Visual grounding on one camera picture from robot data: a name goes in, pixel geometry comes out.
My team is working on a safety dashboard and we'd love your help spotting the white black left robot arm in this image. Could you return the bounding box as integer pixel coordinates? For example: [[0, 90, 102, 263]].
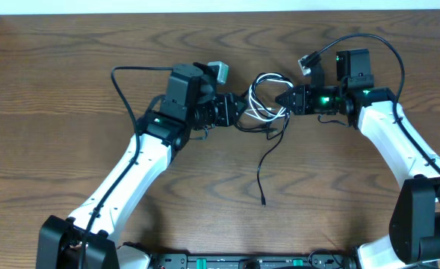
[[36, 83, 247, 268]]

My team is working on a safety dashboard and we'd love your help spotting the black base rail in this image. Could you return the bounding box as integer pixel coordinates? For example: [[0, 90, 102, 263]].
[[118, 253, 439, 269]]

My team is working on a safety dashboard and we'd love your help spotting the white usb cable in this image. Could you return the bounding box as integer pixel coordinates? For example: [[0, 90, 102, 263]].
[[244, 72, 295, 123]]

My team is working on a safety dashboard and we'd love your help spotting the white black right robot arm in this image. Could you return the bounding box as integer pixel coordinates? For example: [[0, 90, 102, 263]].
[[275, 64, 440, 268]]

